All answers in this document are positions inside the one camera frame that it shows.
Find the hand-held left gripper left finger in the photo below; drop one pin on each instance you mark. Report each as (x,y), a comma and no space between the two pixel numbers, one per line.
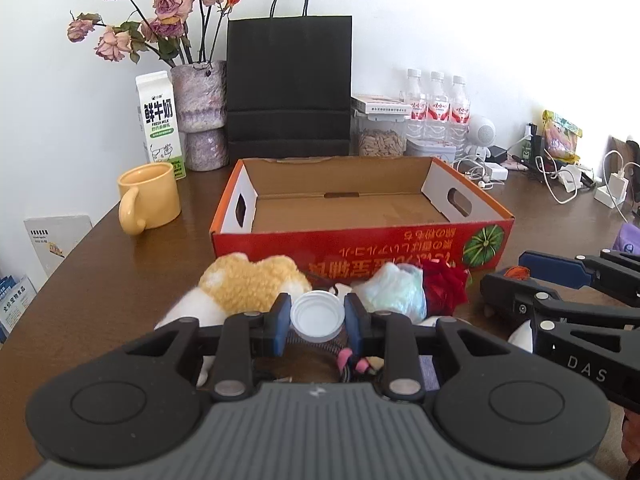
(282,322)

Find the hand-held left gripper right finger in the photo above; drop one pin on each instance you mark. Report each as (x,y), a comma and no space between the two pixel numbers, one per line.
(354,322)

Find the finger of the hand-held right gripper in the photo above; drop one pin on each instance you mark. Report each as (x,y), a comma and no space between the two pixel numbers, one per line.
(550,267)
(515,292)

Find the white plastic lid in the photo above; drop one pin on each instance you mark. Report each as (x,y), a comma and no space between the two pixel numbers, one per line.
(317,317)

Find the white tissue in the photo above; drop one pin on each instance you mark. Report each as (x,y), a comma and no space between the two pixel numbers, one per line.
(521,339)

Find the yellow white plush sheep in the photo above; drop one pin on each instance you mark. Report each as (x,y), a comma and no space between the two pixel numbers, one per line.
(250,280)

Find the greenish plastic bag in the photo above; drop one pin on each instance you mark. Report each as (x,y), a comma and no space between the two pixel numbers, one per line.
(395,287)

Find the red cardboard box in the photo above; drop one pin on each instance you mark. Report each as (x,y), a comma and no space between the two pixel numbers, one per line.
(350,255)

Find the purple cloth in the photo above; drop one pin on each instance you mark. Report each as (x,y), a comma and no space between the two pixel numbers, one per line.
(429,372)

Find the red artificial rose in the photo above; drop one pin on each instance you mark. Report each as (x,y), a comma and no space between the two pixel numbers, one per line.
(445,285)

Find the purple pouch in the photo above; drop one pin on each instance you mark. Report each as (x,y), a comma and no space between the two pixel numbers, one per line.
(629,240)

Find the white charger block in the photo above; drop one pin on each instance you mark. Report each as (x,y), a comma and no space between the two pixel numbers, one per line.
(496,172)

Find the black desk stand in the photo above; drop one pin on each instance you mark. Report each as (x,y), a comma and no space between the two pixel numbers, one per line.
(540,155)

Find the small green bottle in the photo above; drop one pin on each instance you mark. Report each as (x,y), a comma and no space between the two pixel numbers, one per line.
(526,147)

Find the black power adapter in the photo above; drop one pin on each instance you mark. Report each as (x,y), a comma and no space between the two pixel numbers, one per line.
(497,153)

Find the white earphones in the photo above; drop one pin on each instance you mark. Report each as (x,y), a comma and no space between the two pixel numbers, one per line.
(472,167)

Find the yellow snack packet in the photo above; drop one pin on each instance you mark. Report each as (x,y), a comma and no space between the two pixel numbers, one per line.
(560,137)

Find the white robot-shaped speaker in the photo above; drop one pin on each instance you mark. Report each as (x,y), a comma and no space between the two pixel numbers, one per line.
(482,132)

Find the white printed tin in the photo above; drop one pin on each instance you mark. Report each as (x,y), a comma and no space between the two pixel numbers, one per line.
(430,151)

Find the clear water bottle red label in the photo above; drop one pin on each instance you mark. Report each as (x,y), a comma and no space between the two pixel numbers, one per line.
(415,110)
(438,110)
(459,112)

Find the clear seed container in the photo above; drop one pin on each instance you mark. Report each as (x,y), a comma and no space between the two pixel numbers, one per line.
(380,142)

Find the yellow mug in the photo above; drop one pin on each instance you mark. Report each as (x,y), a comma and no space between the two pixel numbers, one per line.
(150,195)

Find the flat white box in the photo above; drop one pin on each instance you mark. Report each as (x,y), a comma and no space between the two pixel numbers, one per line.
(380,102)

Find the white green milk carton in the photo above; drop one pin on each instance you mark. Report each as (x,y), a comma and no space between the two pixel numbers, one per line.
(160,125)

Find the purple white vase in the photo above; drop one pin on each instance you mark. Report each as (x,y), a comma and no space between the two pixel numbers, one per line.
(200,105)

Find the white cardboard box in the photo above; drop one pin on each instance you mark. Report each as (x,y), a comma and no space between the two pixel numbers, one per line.
(57,242)

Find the black paper bag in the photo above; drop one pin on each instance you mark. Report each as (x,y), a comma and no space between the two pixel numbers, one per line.
(287,75)

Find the blue white pamphlets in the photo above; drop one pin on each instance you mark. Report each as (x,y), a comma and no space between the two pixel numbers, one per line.
(15,305)

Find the dried pink roses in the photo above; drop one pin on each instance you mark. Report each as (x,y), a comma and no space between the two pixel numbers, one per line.
(167,5)

